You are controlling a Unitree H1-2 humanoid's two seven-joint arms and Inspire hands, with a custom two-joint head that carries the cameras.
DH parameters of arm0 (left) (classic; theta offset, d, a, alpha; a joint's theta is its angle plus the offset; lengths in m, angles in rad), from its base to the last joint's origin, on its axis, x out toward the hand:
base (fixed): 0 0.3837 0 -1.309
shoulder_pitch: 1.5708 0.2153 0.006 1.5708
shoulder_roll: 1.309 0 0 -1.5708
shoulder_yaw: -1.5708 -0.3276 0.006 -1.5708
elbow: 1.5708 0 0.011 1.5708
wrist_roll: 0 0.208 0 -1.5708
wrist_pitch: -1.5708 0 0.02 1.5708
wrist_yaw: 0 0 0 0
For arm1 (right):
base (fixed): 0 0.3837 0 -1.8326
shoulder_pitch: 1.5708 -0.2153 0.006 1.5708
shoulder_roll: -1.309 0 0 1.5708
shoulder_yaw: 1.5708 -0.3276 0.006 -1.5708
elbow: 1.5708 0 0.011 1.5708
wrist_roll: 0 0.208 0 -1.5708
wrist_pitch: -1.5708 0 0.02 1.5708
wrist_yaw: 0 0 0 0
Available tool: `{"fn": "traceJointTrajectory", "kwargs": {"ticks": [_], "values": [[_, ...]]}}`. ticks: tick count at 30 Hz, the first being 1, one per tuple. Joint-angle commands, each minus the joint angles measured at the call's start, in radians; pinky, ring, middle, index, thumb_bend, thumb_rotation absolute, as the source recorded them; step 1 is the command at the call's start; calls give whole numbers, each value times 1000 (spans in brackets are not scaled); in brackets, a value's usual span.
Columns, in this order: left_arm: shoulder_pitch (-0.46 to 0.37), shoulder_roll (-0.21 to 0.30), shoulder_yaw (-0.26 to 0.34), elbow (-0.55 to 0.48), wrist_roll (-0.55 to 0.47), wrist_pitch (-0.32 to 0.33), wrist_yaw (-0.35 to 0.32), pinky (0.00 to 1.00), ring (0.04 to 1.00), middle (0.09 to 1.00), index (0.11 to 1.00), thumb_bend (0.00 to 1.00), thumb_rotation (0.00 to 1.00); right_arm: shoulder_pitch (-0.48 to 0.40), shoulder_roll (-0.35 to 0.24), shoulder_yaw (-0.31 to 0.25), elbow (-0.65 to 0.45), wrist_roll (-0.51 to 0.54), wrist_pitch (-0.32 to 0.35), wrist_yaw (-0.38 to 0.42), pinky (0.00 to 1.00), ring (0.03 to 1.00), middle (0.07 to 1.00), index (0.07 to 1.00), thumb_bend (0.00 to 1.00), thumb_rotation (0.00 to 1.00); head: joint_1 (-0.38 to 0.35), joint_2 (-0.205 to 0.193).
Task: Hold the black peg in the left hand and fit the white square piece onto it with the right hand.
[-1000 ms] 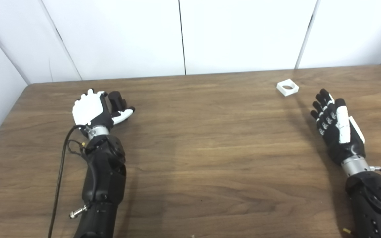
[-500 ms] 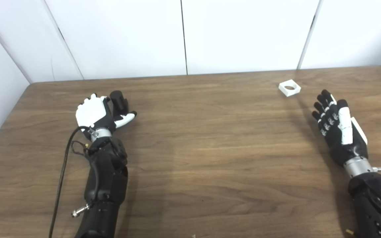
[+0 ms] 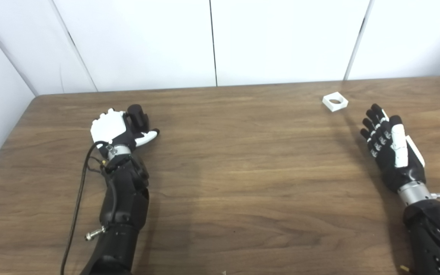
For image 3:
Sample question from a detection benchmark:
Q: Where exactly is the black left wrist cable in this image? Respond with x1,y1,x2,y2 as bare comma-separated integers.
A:
60,141,110,275

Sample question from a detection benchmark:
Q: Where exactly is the black peg with square base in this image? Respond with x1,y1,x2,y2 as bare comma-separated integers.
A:
126,104,150,134

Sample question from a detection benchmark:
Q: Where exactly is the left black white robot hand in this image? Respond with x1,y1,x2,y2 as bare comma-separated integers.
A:
90,108,160,150

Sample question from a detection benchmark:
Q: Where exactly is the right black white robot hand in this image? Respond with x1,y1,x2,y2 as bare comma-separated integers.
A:
360,104,427,193

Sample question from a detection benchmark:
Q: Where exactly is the white square piece with hole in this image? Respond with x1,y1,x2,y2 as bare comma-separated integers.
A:
322,92,349,112

